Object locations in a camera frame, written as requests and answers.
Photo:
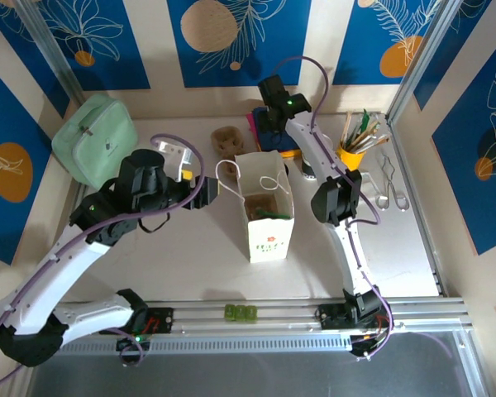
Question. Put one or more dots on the blue napkin stack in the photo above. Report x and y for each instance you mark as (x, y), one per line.
(273, 140)

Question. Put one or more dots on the green stirrer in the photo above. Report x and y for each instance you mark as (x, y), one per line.
(364, 122)
(273, 213)

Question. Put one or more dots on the paper cup stack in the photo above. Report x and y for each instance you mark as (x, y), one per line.
(309, 171)

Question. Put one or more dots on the white printed paper bag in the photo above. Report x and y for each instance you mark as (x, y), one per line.
(268, 240)

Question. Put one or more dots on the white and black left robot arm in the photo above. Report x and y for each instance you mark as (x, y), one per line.
(45, 273)

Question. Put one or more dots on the pink napkin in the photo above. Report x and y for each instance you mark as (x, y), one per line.
(251, 124)

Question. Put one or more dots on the yellow napkin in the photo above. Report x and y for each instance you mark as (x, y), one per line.
(291, 153)

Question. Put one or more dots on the mint green zip pouch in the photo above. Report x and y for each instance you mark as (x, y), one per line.
(95, 140)

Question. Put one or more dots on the wooden stirrer stick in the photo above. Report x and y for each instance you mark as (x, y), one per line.
(347, 128)

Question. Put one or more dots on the green tipped stirrer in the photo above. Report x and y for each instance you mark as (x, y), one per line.
(364, 122)

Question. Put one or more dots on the yellow stirrer pot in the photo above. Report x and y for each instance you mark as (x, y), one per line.
(351, 159)

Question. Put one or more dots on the paper wrapped stirrer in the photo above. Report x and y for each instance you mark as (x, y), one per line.
(376, 141)

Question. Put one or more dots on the green block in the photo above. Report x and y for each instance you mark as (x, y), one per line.
(240, 312)
(251, 313)
(230, 312)

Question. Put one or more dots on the metal tongs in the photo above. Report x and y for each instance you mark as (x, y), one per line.
(390, 182)

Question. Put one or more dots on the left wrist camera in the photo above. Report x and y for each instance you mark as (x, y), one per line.
(173, 151)

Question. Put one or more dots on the blue floral wall poster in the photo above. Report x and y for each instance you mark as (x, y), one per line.
(8, 124)
(231, 54)
(446, 54)
(471, 165)
(107, 62)
(363, 41)

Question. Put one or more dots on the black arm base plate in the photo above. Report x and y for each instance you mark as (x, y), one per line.
(330, 316)
(165, 319)

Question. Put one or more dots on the aluminium corner post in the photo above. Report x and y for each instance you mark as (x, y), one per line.
(49, 49)
(417, 62)

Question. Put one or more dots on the aluminium rail frame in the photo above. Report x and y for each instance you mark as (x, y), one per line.
(281, 326)

